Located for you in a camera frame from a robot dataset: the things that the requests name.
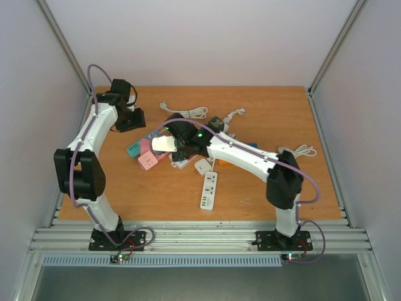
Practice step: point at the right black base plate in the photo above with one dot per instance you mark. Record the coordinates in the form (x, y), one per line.
(274, 241)

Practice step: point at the teal power strip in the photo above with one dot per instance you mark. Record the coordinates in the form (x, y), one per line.
(134, 149)

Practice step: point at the white power strip with USB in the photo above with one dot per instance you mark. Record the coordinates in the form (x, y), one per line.
(208, 191)

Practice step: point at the grey slotted cable duct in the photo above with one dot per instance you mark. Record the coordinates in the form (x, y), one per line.
(162, 261)

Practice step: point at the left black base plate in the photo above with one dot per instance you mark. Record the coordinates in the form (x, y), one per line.
(99, 241)

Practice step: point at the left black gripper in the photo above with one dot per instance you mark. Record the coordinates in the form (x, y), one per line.
(140, 123)

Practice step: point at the pink cube adapter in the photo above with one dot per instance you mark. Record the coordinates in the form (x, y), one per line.
(147, 161)

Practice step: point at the orange power strip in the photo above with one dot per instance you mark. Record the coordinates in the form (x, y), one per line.
(224, 163)

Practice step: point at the right small circuit board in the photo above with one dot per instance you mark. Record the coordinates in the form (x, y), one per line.
(288, 257)

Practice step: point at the dark green cube adapter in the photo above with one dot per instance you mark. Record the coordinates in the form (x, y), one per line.
(216, 124)

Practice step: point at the small circuit board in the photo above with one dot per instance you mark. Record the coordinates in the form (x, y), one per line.
(120, 258)
(288, 257)

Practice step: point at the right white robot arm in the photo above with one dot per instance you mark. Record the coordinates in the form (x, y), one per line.
(280, 172)

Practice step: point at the long white multicolour power strip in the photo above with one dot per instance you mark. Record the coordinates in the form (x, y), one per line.
(182, 164)

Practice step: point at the pink triangular power strip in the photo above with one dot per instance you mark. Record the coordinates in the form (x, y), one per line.
(145, 149)

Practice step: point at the left small circuit board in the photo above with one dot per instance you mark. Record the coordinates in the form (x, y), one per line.
(120, 258)

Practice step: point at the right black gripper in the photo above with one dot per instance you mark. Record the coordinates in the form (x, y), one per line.
(180, 145)

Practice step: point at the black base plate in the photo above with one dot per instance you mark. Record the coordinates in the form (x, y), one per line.
(274, 241)
(99, 241)

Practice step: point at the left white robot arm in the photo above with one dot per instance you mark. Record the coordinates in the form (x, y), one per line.
(79, 172)

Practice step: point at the small white adapter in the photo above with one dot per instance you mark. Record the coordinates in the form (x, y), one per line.
(202, 166)

